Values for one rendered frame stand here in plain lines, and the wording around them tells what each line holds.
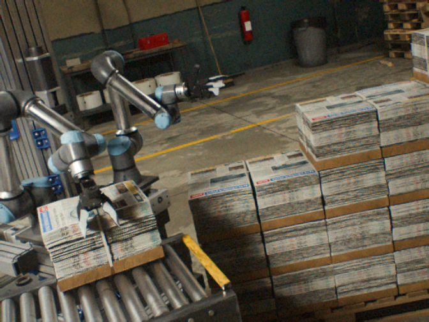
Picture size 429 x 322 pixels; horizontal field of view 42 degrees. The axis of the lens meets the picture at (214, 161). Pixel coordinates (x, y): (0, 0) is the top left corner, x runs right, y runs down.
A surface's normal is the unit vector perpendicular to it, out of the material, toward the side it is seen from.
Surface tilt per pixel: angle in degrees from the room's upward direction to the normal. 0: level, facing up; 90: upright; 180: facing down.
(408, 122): 90
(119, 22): 90
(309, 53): 91
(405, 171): 89
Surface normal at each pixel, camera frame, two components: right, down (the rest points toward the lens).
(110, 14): 0.35, 0.23
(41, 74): 0.14, 0.29
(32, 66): -0.59, 0.36
